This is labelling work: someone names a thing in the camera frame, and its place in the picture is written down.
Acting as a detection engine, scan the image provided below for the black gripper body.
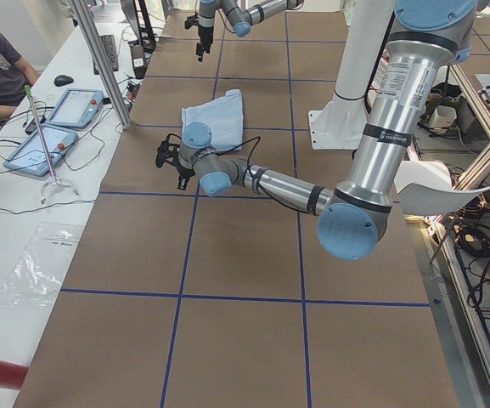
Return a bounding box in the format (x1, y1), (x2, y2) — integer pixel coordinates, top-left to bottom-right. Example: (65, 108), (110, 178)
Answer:
(176, 159), (195, 181)
(197, 25), (213, 54)

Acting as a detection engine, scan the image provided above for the light blue button-up shirt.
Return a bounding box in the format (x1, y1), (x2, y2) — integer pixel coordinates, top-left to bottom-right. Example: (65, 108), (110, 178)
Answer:
(181, 89), (244, 151)

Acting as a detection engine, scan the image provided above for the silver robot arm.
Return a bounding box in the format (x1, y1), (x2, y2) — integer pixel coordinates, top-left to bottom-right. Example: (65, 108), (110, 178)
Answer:
(172, 1), (477, 260)
(185, 0), (304, 62)

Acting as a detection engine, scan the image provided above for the black keyboard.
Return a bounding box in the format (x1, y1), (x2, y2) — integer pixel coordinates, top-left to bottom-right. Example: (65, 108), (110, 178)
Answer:
(99, 34), (119, 71)

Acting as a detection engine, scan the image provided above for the upper blue teach pendant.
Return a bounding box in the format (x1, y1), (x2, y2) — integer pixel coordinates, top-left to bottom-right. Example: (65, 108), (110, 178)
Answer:
(47, 88), (104, 129)

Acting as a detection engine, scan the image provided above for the blue teach pendant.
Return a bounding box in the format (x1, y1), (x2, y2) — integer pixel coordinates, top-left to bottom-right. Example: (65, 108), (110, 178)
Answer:
(3, 124), (78, 177)
(47, 88), (104, 129)

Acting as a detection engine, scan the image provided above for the black computer mouse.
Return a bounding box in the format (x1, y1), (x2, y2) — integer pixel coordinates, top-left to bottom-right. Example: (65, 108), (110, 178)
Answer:
(54, 75), (74, 87)

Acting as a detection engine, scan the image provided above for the lower blue teach pendant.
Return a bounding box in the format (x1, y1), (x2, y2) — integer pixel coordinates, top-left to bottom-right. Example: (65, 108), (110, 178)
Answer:
(3, 124), (78, 177)

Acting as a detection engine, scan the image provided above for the clear plastic bag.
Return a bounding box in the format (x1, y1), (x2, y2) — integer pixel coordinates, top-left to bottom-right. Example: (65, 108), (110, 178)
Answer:
(0, 223), (84, 310)

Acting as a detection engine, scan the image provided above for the white curved plastic sheet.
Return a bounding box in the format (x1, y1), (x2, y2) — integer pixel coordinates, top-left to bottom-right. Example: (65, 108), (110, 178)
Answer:
(394, 161), (490, 216)

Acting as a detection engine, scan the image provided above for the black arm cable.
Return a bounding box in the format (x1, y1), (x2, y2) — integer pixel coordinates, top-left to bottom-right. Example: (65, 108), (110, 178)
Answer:
(217, 134), (326, 213)

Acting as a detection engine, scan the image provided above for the aluminium frame post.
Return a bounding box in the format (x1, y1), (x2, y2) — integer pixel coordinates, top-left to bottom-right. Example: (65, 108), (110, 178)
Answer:
(69, 0), (132, 130)

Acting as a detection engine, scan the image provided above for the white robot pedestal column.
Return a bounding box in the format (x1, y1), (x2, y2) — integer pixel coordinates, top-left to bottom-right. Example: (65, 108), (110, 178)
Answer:
(308, 0), (394, 150)

